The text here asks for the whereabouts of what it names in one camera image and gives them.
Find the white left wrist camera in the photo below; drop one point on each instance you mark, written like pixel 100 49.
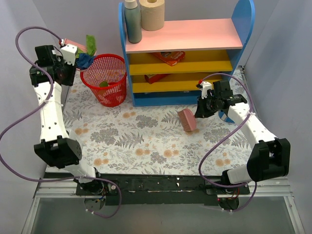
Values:
pixel 69 53

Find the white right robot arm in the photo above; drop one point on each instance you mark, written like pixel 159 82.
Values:
pixel 270 156

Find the green paper scrap front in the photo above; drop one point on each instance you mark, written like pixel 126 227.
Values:
pixel 104 84

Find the blue wooden shelf unit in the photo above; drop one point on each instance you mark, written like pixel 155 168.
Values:
pixel 211 46

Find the pink hand brush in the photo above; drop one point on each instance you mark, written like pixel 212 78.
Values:
pixel 187 120

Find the red box lower shelf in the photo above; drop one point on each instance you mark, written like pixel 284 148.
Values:
pixel 154 77

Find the green paper scrap near roll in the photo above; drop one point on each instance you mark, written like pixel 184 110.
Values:
pixel 90 46

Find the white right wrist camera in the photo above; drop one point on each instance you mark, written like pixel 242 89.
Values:
pixel 205 88

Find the blue paper scrap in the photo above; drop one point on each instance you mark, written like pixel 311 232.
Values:
pixel 84 61

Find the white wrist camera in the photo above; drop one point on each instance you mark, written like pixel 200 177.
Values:
pixel 69 53
pixel 205 88

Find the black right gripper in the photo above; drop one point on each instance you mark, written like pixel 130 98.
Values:
pixel 202 107

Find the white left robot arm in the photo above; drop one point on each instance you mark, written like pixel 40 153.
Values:
pixel 58 147

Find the orange snack box upper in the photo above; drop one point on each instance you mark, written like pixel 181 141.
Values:
pixel 170 58

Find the beige paper roll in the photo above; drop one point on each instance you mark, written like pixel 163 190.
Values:
pixel 152 14

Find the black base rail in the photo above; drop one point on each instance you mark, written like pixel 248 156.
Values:
pixel 166 189

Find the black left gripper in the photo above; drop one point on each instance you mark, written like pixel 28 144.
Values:
pixel 70 73

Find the grey green bottle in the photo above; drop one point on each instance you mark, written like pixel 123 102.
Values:
pixel 133 21

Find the pink dustpan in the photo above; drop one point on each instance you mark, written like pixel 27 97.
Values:
pixel 75 45

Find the red mesh waste basket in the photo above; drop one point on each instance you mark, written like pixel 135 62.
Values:
pixel 110 68

